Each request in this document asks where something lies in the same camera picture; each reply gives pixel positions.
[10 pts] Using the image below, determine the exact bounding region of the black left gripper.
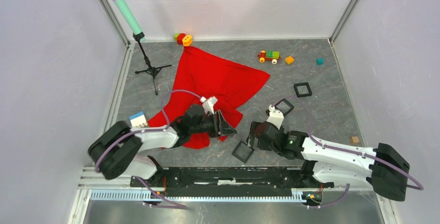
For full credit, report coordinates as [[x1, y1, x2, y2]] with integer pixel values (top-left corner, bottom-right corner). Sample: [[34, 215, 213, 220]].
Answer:
[[190, 110, 236, 138]]

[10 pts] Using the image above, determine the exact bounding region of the black square frame box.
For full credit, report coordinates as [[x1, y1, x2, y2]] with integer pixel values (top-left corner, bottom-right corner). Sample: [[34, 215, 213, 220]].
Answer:
[[231, 141, 254, 164]]

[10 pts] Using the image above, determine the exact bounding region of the red garment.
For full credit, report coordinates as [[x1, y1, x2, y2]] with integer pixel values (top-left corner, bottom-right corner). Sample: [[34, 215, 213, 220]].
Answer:
[[148, 46, 270, 128]]

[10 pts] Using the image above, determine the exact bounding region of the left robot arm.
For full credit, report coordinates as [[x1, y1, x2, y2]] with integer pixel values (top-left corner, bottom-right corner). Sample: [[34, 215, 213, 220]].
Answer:
[[87, 105, 237, 187]]

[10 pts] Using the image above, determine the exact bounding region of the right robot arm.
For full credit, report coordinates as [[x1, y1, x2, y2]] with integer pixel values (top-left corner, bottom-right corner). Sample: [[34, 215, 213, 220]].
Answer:
[[249, 121, 410, 202]]

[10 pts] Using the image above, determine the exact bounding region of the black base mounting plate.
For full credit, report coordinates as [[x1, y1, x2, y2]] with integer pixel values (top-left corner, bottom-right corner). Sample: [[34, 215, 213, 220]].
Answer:
[[146, 166, 335, 197]]

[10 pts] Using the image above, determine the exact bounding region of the white and blue block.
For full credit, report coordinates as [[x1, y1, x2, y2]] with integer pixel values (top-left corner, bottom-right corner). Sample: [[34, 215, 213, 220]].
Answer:
[[129, 111, 148, 128]]

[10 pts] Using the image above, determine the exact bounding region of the colourful toy train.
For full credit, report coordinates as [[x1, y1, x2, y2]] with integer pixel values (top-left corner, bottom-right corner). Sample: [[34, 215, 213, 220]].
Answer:
[[257, 50, 281, 65]]

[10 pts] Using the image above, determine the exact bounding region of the orange lego brick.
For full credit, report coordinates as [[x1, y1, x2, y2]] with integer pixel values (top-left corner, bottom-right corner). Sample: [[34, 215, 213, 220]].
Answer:
[[284, 56, 295, 65]]

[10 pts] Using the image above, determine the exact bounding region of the black tripod stand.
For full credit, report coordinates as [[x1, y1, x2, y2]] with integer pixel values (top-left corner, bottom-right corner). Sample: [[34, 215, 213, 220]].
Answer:
[[132, 32, 172, 96]]

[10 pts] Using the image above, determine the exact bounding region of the orange toy block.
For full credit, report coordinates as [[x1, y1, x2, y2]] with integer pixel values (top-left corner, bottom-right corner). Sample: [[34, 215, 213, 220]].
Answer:
[[182, 35, 193, 47]]

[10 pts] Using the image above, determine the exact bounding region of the red toy block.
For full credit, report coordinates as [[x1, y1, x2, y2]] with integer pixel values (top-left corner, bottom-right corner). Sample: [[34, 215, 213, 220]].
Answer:
[[176, 33, 186, 45]]

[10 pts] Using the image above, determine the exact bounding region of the small wooden cube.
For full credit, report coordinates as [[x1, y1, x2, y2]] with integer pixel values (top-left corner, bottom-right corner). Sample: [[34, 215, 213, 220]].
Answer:
[[350, 136, 361, 145]]

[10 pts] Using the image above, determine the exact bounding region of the teal small cube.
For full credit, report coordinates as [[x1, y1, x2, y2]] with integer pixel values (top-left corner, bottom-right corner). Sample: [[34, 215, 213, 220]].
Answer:
[[316, 58, 324, 65]]

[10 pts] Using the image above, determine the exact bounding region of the mint green microphone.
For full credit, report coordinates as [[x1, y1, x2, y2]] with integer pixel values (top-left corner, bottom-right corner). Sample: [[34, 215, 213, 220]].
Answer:
[[112, 0, 145, 41]]

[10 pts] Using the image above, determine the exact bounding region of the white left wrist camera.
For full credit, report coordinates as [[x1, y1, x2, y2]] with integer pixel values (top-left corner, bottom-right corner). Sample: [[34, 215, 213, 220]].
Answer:
[[200, 96, 218, 115]]

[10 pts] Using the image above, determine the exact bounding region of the black square frame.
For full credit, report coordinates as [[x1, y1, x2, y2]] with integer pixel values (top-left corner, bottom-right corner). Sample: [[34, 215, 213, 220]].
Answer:
[[274, 98, 295, 117], [293, 82, 313, 98]]

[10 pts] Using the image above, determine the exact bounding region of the slotted cable duct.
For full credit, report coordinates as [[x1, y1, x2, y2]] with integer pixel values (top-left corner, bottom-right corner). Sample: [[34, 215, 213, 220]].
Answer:
[[90, 189, 306, 203]]

